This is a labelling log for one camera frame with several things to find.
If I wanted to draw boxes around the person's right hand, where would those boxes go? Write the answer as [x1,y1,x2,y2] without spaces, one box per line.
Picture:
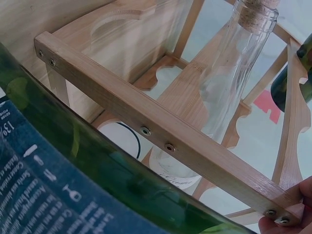
[257,180,312,234]

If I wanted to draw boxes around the green glass bottle blue label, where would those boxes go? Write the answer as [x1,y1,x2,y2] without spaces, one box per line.
[0,42,247,234]

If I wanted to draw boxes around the red flat piece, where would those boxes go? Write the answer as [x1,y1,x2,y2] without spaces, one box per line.
[253,94,281,122]

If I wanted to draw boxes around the dark green glass bottle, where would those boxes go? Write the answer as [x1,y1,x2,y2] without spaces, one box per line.
[270,33,312,114]

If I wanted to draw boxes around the white labelled glass bottle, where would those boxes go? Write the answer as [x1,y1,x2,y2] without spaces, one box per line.
[148,143,203,191]

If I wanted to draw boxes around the clear glass bottle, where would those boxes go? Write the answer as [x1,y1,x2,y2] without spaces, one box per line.
[198,0,279,144]

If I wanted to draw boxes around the cork stopper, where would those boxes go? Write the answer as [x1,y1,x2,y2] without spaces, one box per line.
[237,0,273,30]

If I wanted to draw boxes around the white round object dark rim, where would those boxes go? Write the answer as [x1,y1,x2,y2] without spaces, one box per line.
[97,121,142,162]

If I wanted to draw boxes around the wooden bottle rack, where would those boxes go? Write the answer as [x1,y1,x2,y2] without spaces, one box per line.
[34,0,312,225]

